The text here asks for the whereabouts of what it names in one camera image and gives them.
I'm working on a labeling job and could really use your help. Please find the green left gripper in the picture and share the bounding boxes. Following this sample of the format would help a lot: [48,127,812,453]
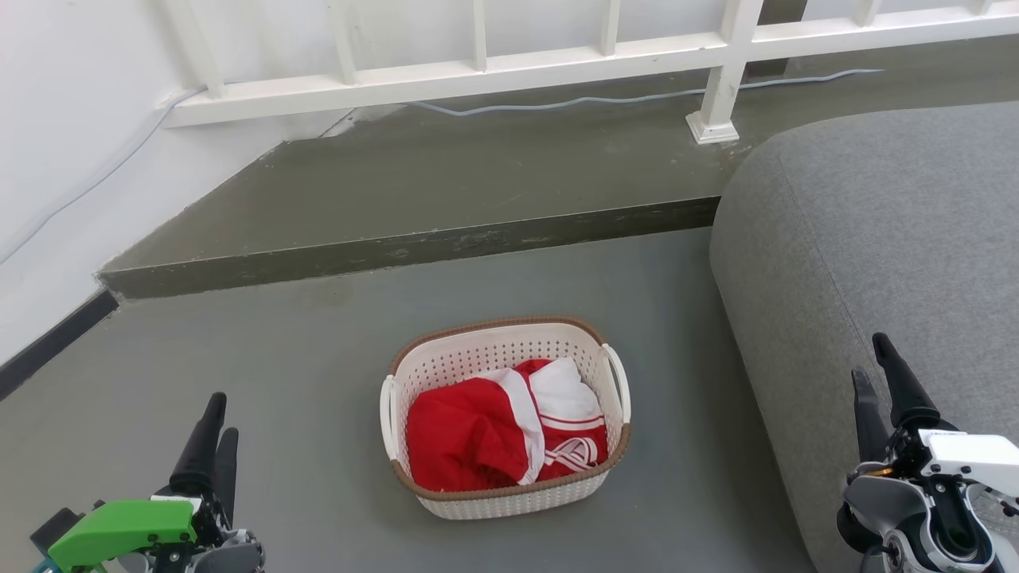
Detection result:
[30,392,265,573]

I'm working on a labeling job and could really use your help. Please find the white perforated laundry basket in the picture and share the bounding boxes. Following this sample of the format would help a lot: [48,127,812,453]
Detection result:
[380,315,632,520]

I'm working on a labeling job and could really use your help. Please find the light grey floor cable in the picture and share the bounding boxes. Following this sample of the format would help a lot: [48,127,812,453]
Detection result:
[406,68,884,118]

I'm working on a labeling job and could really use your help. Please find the black baseboard strip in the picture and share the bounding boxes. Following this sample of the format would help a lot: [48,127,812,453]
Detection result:
[0,288,120,403]

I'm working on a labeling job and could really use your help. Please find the white railing fence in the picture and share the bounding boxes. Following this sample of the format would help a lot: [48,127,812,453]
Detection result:
[155,0,1019,146]

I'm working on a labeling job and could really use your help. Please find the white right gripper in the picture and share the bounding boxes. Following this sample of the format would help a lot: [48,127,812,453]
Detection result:
[836,333,1019,573]

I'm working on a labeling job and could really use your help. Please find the white wall cable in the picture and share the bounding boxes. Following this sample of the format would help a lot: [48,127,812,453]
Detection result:
[0,86,208,267]

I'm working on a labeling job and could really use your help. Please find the red and white garment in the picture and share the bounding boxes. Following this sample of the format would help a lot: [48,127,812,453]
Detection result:
[406,357,609,492]

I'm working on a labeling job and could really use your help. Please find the grey fabric sofa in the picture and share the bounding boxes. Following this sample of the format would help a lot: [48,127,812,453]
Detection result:
[709,102,1019,573]

